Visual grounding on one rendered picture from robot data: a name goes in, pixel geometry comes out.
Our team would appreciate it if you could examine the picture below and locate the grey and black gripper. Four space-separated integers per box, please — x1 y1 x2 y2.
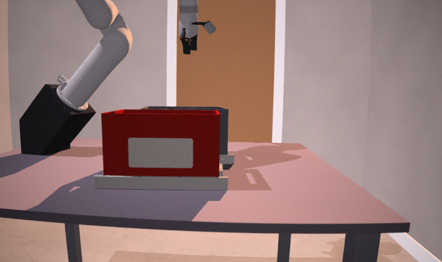
179 12 198 54

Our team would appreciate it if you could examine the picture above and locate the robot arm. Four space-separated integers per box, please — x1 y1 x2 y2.
57 0 198 111

